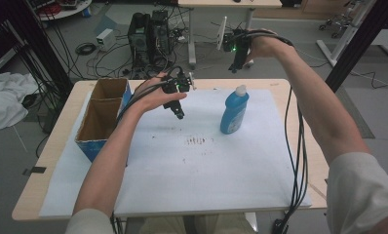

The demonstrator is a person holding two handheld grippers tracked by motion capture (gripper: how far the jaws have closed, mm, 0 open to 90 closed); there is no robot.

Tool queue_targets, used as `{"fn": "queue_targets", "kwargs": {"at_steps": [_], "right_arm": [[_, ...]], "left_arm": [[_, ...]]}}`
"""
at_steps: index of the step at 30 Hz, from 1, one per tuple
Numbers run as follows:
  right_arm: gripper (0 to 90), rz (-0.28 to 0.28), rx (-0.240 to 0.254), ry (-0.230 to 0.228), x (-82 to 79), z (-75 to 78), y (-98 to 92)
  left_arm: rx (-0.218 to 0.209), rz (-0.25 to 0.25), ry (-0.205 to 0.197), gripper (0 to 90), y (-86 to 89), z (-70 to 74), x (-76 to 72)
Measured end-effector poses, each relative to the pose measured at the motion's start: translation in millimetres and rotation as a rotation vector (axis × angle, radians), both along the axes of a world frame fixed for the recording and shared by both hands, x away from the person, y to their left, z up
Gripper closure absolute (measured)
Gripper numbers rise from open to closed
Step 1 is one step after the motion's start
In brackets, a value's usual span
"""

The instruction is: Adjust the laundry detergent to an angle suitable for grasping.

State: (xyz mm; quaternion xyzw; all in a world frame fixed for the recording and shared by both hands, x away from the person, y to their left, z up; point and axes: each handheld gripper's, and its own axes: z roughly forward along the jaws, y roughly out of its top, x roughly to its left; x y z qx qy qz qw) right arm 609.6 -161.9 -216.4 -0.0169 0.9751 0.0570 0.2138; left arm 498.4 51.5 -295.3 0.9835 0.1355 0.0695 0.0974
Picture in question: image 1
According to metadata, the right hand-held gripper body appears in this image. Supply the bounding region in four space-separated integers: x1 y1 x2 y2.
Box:
216 16 252 54

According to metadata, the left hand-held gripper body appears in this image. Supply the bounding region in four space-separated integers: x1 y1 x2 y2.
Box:
162 71 197 104

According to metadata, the blue detergent bottle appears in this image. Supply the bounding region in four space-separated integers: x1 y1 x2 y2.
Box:
219 84 251 136

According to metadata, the person's left hand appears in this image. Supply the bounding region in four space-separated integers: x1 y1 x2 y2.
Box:
133 72 188 114

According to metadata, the person's right hand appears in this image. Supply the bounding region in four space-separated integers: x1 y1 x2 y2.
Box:
245 28 295 64

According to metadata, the white desk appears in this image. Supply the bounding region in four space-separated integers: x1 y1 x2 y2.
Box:
177 0 284 70

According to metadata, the black computer tower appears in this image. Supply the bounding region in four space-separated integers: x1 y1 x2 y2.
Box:
127 12 152 68
149 9 173 64

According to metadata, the white foam mat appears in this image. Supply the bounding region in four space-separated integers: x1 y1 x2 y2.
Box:
39 89 313 218

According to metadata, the blue cardboard box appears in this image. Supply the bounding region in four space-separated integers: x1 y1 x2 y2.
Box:
74 77 134 164

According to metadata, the small white device box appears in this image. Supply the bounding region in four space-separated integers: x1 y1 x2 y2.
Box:
96 28 117 53

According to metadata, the wheeled chair base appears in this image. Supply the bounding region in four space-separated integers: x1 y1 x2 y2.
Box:
318 14 350 39

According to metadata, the white metal stand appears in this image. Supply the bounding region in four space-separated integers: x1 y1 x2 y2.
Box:
316 0 388 68

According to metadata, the round white table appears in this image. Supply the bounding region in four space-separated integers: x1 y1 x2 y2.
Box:
35 0 94 22

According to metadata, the black tape strip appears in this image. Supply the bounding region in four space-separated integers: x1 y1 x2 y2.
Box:
21 166 48 177

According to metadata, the white cloth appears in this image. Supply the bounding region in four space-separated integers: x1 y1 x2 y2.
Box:
0 71 40 131

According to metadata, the left gripper black cable bundle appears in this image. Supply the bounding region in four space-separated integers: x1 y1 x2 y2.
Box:
110 65 185 234

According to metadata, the gripper black cable bundle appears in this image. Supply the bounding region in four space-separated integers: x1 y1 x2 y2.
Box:
244 29 310 234
110 65 185 234

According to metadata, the coiled black cable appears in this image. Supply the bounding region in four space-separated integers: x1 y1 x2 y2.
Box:
75 42 97 57

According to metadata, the right gripper black cable bundle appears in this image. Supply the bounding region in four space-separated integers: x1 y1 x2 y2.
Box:
244 29 310 234

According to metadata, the black metal frame post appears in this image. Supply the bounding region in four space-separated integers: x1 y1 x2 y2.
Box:
325 0 388 94

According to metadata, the black metal post with cables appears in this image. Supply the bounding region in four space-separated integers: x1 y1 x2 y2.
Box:
5 0 75 96

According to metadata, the black cable plug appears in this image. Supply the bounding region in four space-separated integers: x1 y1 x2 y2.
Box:
272 217 290 234

